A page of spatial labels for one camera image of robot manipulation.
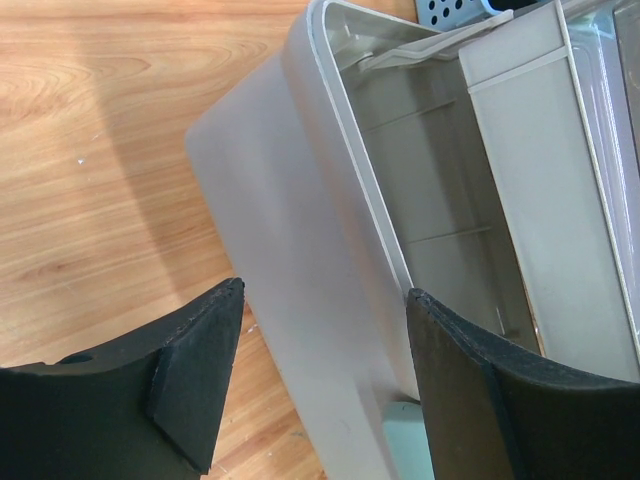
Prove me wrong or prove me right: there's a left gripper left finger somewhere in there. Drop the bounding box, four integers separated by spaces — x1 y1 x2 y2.
1 278 244 479

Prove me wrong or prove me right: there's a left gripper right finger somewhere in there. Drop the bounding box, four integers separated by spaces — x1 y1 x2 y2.
406 288 639 479

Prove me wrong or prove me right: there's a grey plastic tool box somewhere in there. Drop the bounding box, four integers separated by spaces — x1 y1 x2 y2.
186 1 639 479

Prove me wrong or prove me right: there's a blue plastic basket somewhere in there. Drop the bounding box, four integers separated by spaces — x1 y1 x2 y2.
414 0 514 32

